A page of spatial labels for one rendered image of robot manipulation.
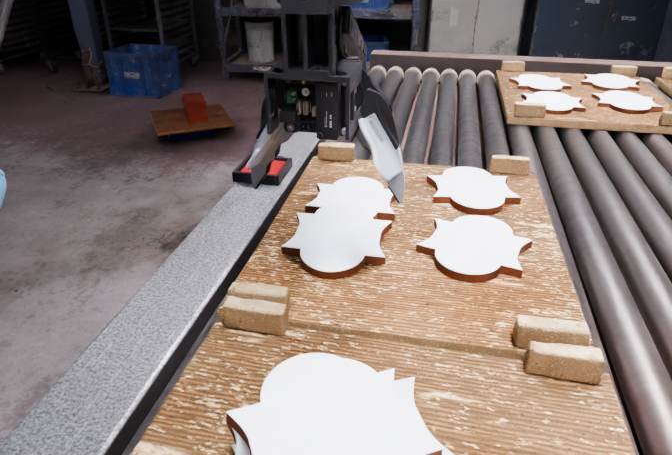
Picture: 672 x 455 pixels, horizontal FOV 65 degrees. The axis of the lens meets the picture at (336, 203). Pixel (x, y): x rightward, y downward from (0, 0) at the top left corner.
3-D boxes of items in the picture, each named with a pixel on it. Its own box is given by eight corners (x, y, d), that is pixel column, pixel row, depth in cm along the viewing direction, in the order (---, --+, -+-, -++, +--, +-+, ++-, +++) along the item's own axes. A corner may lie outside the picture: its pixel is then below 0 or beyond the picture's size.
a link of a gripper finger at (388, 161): (393, 225, 48) (334, 143, 46) (400, 196, 53) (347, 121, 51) (422, 210, 47) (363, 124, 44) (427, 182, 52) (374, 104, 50)
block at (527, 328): (513, 349, 47) (518, 324, 46) (511, 335, 49) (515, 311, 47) (586, 358, 46) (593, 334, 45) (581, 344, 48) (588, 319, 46)
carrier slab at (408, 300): (217, 324, 52) (216, 311, 52) (313, 164, 88) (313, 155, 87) (595, 374, 46) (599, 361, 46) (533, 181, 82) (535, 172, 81)
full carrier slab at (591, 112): (506, 124, 107) (509, 103, 105) (495, 75, 142) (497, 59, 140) (699, 136, 100) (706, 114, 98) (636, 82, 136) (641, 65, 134)
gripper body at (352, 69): (264, 141, 45) (254, -11, 40) (292, 111, 53) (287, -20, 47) (352, 148, 44) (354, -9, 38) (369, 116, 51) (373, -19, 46)
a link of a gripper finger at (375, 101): (369, 166, 51) (315, 90, 48) (371, 159, 52) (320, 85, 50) (410, 141, 49) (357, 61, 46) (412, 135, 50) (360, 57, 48)
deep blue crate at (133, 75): (108, 95, 458) (100, 52, 441) (135, 83, 494) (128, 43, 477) (161, 99, 447) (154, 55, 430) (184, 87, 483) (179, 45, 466)
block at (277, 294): (227, 312, 52) (224, 289, 50) (234, 300, 53) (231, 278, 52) (286, 320, 51) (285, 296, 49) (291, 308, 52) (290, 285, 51)
